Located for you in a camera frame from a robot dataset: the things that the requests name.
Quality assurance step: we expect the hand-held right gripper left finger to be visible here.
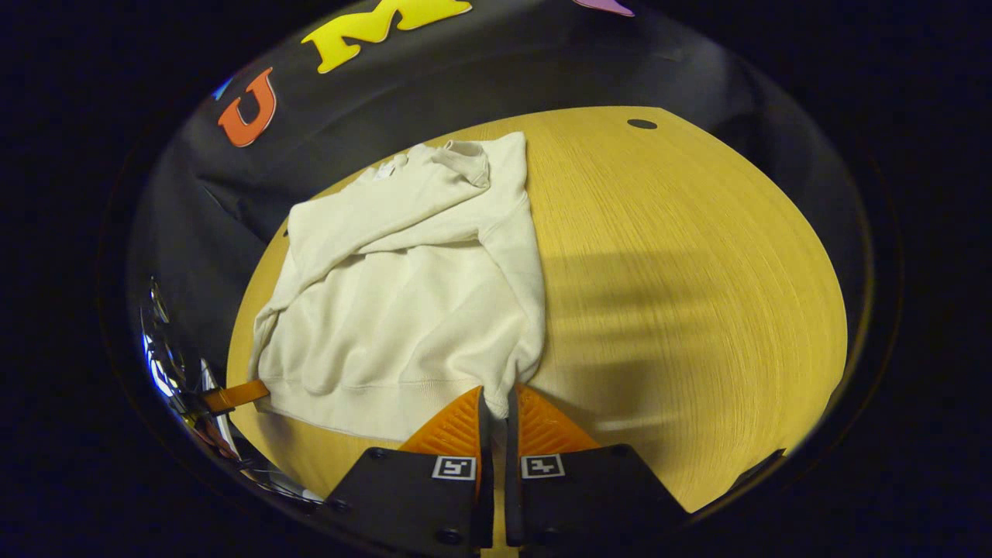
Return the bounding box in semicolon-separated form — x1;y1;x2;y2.
322;385;495;557

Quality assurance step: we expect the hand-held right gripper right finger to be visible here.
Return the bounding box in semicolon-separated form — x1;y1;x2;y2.
504;383;692;557

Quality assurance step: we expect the cream sweatshirt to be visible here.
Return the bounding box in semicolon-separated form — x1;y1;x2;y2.
248;130;548;444

